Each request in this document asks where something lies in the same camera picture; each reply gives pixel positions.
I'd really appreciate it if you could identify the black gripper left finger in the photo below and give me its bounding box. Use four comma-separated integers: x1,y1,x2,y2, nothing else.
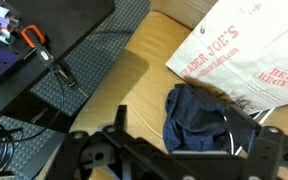
45,104,172,180

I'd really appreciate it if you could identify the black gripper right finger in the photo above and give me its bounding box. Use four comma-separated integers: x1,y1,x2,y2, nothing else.
223,106,288,180

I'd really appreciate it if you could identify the tan leather sofa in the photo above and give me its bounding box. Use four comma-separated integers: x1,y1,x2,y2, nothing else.
37,0,288,180

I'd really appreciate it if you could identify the dark blue cloth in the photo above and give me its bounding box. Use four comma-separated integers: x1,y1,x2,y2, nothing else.
162,83,252,154

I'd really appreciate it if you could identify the Trader Joe's paper shopping bag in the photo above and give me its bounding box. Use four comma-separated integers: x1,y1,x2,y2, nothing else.
165,0,288,116

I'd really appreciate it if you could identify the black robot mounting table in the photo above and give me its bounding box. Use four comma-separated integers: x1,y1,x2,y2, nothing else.
0,0,116,134

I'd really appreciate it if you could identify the black cable bundle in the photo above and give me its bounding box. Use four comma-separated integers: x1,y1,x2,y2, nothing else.
0,122,25,174

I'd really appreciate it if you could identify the orange handled black clamp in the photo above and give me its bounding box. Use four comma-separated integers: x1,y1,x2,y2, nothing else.
20,24,82,88

